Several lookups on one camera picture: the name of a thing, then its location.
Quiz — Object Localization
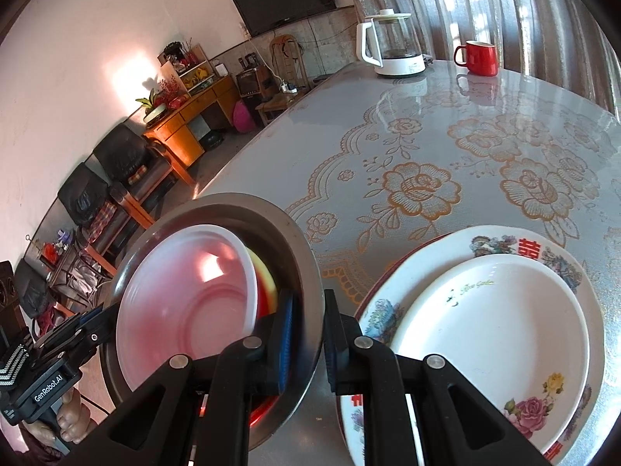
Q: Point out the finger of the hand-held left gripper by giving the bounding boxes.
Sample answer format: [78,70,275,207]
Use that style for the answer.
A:
[46,302,120,339]
[31,320,120,362]

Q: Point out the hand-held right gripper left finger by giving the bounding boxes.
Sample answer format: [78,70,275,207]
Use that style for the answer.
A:
[99,290,298,466]

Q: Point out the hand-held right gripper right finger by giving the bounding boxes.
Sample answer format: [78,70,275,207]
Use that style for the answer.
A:
[323,289,529,466]

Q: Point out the large floral plate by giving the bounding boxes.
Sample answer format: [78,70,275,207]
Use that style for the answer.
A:
[337,224,606,466]

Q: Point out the yellow plastic bowl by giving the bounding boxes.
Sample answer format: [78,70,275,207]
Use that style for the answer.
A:
[243,247,280,311]

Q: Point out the stainless steel bowl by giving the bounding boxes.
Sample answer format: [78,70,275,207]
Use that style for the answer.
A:
[99,193,325,442]

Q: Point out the red plastic bowl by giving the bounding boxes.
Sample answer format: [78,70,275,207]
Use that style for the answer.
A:
[115,224,279,428]

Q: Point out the white plate with rose print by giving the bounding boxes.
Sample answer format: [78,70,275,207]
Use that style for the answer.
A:
[390,254,592,454]

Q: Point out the person's left forearm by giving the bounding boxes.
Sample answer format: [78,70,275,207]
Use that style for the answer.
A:
[0,325,31,391]

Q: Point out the person's left hand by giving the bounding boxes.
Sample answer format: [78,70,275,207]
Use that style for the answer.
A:
[24,388,105,454]

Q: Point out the black cushioned wooden armchair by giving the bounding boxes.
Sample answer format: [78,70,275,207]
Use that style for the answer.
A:
[57,162,156,253]
[93,123,175,205]
[14,258,78,331]

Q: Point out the potted plant in white planter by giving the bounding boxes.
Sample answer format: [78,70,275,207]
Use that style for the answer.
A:
[136,88,168,124]

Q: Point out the orange wooden cabinet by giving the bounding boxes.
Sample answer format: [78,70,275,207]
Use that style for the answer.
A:
[143,75,238,185]

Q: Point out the pink plastic bag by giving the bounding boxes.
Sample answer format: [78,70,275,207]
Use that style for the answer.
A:
[232,104,253,133]

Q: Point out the red decorative branches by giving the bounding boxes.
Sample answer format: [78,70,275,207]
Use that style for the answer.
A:
[158,78,182,103]

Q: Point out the wooden chair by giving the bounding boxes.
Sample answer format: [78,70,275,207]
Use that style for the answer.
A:
[256,34,312,126]

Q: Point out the wooden display shelf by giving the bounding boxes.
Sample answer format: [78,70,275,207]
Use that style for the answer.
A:
[158,38,217,95]

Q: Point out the small old television set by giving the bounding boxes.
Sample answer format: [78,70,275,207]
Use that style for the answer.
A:
[237,69,263,97]

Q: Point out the white glass electric kettle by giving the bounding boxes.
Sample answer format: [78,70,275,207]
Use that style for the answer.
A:
[356,8,428,78]

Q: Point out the red mug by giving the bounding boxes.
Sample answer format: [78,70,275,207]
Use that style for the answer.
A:
[453,40,500,77]

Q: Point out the sheer grey curtain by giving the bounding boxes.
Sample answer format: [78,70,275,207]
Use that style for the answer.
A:
[340,0,621,112]

